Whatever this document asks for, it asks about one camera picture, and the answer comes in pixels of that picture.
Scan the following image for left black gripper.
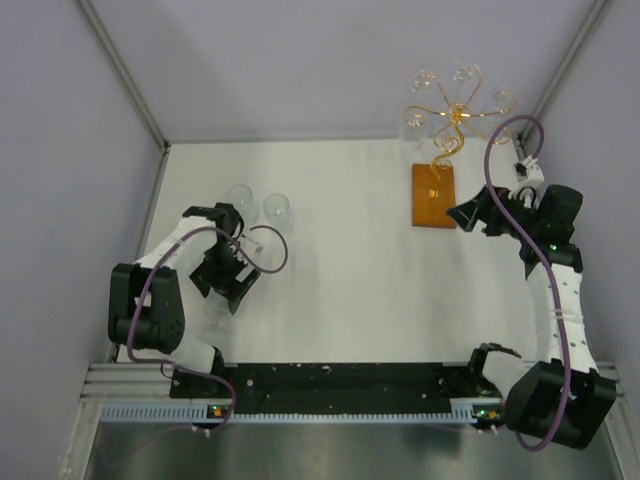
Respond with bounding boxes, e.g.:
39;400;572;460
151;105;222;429
191;243;260;314

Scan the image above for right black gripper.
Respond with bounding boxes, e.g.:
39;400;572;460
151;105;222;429
446;185;542;242

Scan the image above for wine glass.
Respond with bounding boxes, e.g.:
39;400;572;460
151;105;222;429
226;184;258;224
263;193;294;234
201;292;233;340
450;62;481;86
490;86;518;113
411;71;438;94

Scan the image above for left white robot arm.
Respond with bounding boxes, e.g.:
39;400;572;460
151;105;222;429
108;203;260;397

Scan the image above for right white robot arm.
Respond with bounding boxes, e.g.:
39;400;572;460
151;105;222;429
447;185;617;452

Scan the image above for orange wooden rack base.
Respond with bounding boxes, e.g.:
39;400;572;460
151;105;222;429
411;163;456;229

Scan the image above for gold wire glass rack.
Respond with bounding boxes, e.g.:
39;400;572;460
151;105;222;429
398;71;516;167

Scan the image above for right aluminium frame post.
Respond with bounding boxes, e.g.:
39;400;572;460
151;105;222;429
517;1;615;120

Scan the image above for aluminium frame post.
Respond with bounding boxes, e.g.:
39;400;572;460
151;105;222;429
517;1;615;120
74;0;170;151

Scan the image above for grey slotted cable duct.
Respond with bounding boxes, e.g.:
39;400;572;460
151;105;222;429
100;398;501;425

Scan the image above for left aluminium frame post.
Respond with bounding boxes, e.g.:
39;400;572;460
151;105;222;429
74;0;170;151

